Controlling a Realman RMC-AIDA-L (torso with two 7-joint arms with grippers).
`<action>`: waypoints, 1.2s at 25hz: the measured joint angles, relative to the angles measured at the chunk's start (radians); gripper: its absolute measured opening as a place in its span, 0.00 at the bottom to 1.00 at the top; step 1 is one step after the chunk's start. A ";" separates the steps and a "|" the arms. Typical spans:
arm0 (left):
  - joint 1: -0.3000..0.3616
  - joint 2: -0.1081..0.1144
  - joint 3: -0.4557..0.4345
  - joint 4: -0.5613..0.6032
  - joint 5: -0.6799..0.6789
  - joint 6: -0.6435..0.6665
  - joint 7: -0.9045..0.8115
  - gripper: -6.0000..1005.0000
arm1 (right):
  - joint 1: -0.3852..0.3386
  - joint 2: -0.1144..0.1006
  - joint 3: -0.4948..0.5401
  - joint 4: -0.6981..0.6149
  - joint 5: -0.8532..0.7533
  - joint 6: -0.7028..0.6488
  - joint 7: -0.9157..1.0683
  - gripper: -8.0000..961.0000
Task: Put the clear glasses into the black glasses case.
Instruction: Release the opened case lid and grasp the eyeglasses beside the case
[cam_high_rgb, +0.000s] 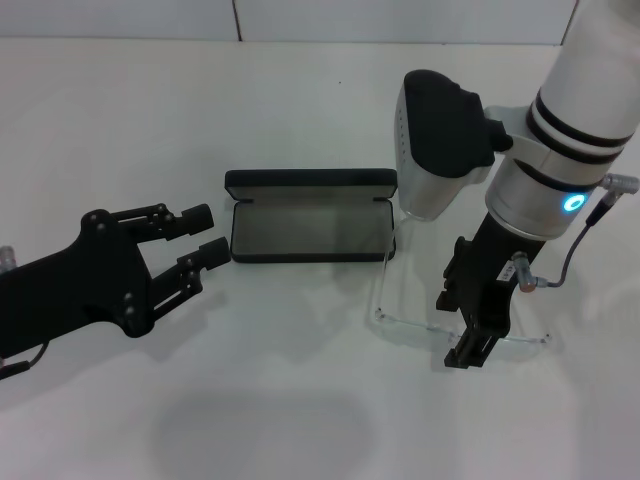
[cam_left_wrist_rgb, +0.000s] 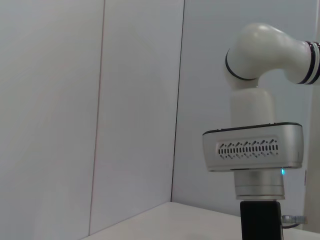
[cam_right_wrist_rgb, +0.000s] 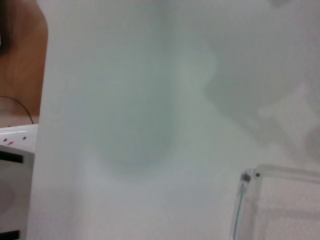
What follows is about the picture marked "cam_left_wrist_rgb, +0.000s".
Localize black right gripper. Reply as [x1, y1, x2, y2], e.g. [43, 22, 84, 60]
[239, 199, 285, 240]

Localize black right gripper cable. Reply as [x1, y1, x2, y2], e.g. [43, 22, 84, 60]
[282, 221, 305, 229]

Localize silver round cable connector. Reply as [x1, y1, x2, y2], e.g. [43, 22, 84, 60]
[281, 214, 308, 225]

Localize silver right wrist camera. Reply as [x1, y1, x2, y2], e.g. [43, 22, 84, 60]
[202, 121, 305, 173]

